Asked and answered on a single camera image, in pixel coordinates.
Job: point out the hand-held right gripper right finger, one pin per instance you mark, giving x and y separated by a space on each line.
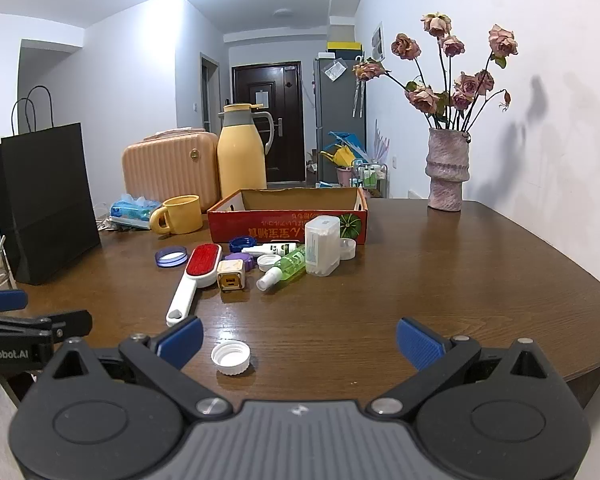
417 342

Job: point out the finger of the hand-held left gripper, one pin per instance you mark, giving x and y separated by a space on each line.
2 301
67 323

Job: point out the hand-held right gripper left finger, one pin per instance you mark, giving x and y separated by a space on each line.
182 341

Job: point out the beige cube charger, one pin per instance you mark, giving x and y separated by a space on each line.
230 276

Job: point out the red white lint brush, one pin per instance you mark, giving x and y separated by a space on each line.
202 262

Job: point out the purple ridged cap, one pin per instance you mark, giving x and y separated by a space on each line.
240 261

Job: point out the white spray bottle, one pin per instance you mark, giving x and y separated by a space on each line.
275 248

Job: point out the green clear bottle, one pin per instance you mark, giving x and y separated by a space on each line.
289 264

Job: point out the translucent cotton swab box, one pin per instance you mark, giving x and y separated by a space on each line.
322 245

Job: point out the red cardboard box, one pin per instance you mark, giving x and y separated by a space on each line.
280 230

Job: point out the white ridged bottle cap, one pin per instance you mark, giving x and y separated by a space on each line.
231 357

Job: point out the black paper bag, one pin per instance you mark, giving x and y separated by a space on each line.
50 200

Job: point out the blue bottle cap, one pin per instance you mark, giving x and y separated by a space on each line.
239 243

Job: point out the white open cap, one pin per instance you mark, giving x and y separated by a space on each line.
268 262

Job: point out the translucent jar cap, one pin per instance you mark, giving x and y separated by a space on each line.
348 249

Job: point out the yellow mug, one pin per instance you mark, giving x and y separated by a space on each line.
182 215

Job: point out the blue tissue pack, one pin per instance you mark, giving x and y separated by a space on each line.
132 210

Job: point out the white board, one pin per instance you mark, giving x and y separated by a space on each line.
417 195

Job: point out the peach ribbed suitcase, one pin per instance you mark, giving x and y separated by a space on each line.
165 170

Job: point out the metal storage trolley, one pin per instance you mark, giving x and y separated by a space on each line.
372 175

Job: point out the pink ceramic vase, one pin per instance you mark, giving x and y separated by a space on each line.
447 170

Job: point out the pink bucket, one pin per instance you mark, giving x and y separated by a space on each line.
344 176

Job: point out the yellow thermos jug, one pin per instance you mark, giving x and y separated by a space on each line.
241 155

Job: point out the purple feather decoration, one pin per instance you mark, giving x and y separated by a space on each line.
381 142

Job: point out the blue yellow toy pile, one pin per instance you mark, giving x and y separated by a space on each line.
342 150

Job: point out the dark brown entrance door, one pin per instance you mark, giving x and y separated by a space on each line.
285 150

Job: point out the dried pink roses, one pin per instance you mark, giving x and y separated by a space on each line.
432 97

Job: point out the grey interior door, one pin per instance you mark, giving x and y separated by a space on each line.
210 95

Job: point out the grey refrigerator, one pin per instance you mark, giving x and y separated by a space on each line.
330 110

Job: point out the hanging folded umbrellas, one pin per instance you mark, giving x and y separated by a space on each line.
358 95

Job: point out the clear plastic bag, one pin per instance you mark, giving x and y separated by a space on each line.
336 70

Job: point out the yellow box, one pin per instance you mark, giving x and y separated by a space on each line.
345 46

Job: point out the round ceiling lamp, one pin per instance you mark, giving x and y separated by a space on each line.
283 12

